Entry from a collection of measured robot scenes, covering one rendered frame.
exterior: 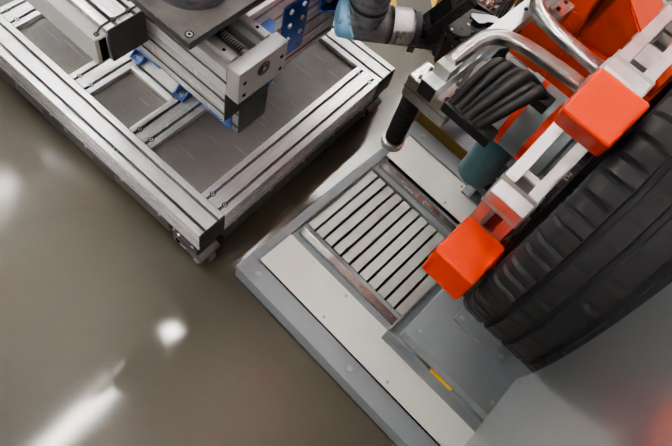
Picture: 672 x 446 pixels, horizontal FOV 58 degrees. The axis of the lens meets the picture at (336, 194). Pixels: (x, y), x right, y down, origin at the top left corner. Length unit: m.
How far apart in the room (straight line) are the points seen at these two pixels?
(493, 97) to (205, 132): 1.03
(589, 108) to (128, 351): 1.31
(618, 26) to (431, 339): 0.87
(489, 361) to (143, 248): 1.00
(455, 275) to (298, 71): 1.15
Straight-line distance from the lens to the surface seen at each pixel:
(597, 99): 0.80
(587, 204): 0.82
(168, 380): 1.69
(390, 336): 1.63
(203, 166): 1.69
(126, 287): 1.78
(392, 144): 1.12
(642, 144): 0.83
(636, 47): 0.94
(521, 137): 1.09
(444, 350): 1.58
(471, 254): 0.91
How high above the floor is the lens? 1.65
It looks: 59 degrees down
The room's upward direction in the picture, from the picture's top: 21 degrees clockwise
